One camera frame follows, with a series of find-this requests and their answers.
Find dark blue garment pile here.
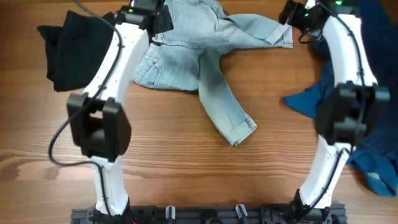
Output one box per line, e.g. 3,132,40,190
282,1,397,197

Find black folded garment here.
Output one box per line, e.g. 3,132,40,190
37,11,115,91

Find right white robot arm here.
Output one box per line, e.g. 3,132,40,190
279,1,390,222

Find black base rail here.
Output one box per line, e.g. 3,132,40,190
70,203,347,224

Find light blue denim shorts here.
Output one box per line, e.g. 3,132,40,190
131,0,294,146

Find left black cable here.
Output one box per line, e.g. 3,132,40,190
48,0,125,216

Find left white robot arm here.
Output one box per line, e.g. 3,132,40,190
67,0,173,223

